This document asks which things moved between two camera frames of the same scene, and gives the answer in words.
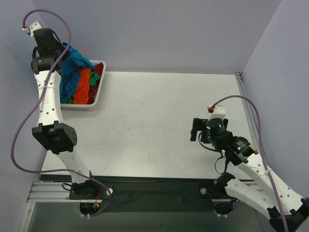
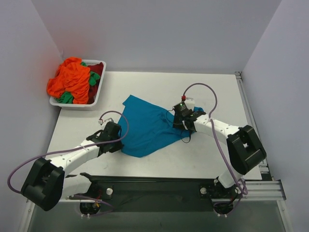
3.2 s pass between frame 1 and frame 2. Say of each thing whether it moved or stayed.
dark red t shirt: stayed
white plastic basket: stayed
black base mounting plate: stayed
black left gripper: moved
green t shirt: stayed
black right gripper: moved
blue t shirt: moved
